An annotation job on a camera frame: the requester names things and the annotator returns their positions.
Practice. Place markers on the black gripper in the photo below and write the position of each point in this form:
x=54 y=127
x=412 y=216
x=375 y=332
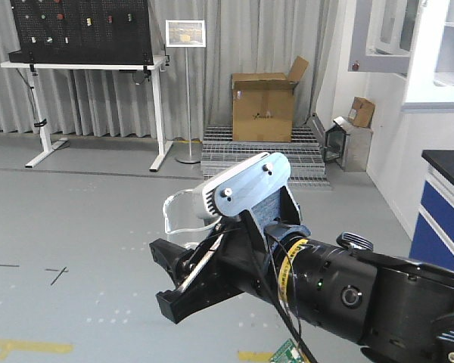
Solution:
x=270 y=266

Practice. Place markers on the clear glass beaker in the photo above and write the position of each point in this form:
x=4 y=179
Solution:
x=181 y=224

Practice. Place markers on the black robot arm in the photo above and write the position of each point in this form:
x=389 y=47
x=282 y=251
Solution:
x=395 y=309

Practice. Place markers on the small steel cabinet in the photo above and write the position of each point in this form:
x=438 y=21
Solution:
x=347 y=145

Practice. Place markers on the green circuit board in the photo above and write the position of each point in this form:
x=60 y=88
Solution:
x=286 y=353

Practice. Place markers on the large cardboard box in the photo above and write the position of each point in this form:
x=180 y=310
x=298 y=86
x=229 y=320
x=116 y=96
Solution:
x=263 y=104

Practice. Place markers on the white standing desk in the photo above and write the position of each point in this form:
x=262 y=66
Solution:
x=159 y=61

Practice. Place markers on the small cardboard box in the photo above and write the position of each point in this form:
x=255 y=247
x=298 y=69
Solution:
x=361 y=112

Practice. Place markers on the sign stand with picture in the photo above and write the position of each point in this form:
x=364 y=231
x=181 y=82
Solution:
x=186 y=34

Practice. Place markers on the black pegboard panel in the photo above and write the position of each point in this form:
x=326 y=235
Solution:
x=82 y=32

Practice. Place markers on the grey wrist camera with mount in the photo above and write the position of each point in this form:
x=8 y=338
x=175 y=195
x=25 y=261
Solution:
x=255 y=189

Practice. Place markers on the white wall cabinet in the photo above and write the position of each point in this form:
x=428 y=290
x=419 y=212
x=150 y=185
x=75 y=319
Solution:
x=414 y=39

